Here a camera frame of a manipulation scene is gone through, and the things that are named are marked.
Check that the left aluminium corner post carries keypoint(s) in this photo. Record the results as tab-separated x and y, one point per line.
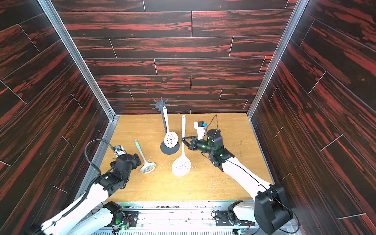
96	120

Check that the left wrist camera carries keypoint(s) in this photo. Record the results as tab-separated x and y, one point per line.
119	150

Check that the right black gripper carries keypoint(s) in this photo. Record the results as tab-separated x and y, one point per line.
194	143

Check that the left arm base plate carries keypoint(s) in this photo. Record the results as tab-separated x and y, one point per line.
129	218

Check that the aluminium corner post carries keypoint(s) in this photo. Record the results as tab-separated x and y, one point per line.
286	36
96	120

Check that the grey utensil rack stand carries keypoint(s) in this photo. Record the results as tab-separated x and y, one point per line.
159	105

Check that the white teal skimmer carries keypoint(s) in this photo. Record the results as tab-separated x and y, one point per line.
182	165
148	167
171	138

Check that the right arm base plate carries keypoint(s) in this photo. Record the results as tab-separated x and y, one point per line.
222	219

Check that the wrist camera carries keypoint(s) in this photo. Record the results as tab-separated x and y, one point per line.
119	150
200	127

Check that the right aluminium corner post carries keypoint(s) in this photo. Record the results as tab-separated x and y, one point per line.
286	36

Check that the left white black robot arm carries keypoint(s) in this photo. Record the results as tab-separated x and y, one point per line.
71	220

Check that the aluminium front rail frame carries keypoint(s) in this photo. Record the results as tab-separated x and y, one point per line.
172	214

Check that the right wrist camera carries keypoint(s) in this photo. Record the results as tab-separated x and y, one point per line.
200	127

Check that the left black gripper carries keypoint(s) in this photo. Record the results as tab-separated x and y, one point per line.
135	164

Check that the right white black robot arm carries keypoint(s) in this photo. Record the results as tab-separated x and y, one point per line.
271	208

